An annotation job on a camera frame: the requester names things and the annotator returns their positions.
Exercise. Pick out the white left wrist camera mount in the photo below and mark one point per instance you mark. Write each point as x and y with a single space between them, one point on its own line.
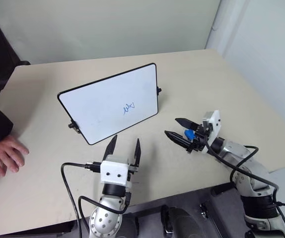
114 172

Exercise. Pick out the blue plastic object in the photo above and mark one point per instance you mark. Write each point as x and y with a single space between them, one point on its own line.
189 134

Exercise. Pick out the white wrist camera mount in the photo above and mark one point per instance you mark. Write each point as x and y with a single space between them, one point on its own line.
214 124
114 172

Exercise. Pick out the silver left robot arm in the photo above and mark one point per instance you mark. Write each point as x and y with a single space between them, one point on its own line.
105 215

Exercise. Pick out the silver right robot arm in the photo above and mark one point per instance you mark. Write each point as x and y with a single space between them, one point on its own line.
246 178

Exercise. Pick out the person's left hand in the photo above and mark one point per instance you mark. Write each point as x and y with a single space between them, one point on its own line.
6 153

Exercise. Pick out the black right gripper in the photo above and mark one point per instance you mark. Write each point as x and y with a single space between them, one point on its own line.
199 143

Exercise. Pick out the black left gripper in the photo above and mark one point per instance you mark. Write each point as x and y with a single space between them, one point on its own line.
133 168

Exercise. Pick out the black-framed tabletop whiteboard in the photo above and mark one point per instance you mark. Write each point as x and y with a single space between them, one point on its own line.
112 99

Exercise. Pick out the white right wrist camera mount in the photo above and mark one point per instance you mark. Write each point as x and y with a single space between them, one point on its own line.
214 124

